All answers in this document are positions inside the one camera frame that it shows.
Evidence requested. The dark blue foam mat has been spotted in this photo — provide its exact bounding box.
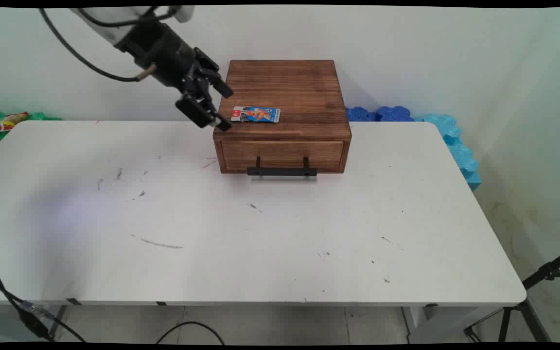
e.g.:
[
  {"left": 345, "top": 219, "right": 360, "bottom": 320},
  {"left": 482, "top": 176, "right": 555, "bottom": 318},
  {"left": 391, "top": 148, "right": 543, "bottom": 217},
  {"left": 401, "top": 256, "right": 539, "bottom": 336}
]
[{"left": 346, "top": 105, "right": 415, "bottom": 123}]

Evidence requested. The brown wooden drawer box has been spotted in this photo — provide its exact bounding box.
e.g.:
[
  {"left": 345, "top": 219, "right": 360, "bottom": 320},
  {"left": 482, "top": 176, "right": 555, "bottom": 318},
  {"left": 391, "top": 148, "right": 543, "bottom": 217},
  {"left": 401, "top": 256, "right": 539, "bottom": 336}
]
[{"left": 213, "top": 60, "right": 352, "bottom": 175}]

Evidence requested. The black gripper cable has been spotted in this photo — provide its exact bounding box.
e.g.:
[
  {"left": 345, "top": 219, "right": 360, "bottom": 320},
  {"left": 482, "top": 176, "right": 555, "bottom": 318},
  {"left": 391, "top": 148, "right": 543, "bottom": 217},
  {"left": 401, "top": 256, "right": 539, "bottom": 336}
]
[{"left": 39, "top": 8, "right": 157, "bottom": 82}]

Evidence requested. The black cable with connector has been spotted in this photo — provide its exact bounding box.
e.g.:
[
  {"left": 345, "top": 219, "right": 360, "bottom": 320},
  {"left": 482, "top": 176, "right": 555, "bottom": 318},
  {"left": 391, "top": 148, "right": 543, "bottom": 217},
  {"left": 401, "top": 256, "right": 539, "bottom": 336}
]
[{"left": 0, "top": 262, "right": 87, "bottom": 344}]

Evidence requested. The white table leg frame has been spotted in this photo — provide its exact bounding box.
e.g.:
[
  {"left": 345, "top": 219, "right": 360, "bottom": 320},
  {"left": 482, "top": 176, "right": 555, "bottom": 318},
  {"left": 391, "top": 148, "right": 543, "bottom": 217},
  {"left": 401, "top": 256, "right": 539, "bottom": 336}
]
[{"left": 401, "top": 305, "right": 505, "bottom": 344}]

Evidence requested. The light blue foam mat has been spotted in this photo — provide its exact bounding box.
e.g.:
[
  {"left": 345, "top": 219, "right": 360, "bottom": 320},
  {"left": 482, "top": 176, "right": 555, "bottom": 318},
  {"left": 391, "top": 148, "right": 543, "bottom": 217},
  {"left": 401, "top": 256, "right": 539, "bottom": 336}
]
[{"left": 412, "top": 114, "right": 483, "bottom": 192}]

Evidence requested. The wooden drawer with black handle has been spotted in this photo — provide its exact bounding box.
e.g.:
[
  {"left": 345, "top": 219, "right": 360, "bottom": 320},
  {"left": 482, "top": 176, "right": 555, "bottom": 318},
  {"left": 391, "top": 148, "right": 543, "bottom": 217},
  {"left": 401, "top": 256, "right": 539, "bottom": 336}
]
[{"left": 221, "top": 140, "right": 346, "bottom": 177}]

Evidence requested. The blue snack packet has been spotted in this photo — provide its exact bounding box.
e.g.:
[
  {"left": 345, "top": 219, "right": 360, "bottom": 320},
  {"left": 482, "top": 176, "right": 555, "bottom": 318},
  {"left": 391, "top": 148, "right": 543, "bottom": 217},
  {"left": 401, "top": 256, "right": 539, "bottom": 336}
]
[{"left": 231, "top": 106, "right": 281, "bottom": 123}]

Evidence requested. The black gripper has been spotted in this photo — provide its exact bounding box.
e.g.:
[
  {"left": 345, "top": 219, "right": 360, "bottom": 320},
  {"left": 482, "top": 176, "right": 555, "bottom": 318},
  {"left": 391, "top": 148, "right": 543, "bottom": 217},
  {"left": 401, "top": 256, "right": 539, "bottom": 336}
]
[{"left": 114, "top": 19, "right": 235, "bottom": 132}]

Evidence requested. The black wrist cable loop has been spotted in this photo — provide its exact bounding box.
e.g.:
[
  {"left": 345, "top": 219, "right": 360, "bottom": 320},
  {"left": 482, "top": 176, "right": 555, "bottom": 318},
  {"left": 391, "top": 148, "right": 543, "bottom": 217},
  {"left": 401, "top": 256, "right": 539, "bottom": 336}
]
[{"left": 75, "top": 6, "right": 184, "bottom": 28}]

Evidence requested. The red yellow snack bag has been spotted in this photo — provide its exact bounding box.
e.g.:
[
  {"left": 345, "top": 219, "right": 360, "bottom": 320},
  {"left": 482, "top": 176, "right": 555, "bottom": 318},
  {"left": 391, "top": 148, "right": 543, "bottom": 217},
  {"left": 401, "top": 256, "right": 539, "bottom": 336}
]
[{"left": 0, "top": 112, "right": 29, "bottom": 134}]

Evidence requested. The black floor cable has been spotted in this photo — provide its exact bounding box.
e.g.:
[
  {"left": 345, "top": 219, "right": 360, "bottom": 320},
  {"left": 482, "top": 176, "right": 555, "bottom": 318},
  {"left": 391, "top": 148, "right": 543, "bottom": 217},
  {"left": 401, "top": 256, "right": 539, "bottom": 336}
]
[{"left": 156, "top": 320, "right": 225, "bottom": 345}]

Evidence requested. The black tripod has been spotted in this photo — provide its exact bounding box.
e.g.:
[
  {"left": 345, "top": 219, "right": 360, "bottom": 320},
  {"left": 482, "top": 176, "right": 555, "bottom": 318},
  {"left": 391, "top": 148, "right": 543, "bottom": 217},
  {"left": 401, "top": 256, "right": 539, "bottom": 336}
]
[{"left": 464, "top": 245, "right": 560, "bottom": 344}]

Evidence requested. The green foam mat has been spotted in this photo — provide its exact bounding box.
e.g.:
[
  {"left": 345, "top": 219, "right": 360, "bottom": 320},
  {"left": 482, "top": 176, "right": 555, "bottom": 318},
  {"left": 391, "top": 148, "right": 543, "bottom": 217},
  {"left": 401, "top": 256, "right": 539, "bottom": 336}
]
[{"left": 0, "top": 111, "right": 62, "bottom": 144}]

